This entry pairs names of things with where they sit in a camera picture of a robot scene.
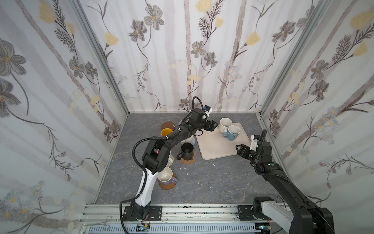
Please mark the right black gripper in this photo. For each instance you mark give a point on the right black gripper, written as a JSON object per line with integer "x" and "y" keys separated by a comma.
{"x": 245, "y": 150}

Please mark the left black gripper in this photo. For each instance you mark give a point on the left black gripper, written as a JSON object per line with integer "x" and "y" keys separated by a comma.
{"x": 209, "y": 125}

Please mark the beige serving tray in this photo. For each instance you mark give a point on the beige serving tray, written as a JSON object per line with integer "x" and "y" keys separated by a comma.
{"x": 213, "y": 145}

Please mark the blue mug white inside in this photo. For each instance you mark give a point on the blue mug white inside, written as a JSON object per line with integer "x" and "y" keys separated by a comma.
{"x": 232, "y": 133}

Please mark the black mug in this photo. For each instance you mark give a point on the black mug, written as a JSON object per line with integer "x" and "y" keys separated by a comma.
{"x": 187, "y": 152}

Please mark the brown paw print coaster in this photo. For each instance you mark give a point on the brown paw print coaster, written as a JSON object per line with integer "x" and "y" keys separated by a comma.
{"x": 192, "y": 160}

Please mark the dark brown round coaster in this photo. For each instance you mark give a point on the dark brown round coaster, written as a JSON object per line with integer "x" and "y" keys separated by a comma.
{"x": 169, "y": 125}

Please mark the yellow mug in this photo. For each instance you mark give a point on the yellow mug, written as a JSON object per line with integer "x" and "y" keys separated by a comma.
{"x": 166, "y": 131}

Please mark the lavender mug white inside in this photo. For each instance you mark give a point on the lavender mug white inside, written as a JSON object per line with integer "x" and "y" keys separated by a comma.
{"x": 166, "y": 177}

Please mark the white mug red inside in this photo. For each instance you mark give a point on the white mug red inside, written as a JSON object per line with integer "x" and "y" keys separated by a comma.
{"x": 170, "y": 160}

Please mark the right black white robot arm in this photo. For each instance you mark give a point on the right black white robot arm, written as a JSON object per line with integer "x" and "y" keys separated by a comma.
{"x": 300, "y": 215}

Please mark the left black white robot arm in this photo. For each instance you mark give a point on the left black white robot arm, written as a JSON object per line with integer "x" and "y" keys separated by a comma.
{"x": 151, "y": 155}

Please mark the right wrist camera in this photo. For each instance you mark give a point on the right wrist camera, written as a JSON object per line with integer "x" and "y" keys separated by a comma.
{"x": 255, "y": 139}

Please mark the white slotted cable duct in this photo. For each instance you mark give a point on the white slotted cable duct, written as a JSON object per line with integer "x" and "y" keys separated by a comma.
{"x": 197, "y": 228}

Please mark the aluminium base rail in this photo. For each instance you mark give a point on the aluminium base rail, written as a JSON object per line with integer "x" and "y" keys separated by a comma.
{"x": 105, "y": 219}

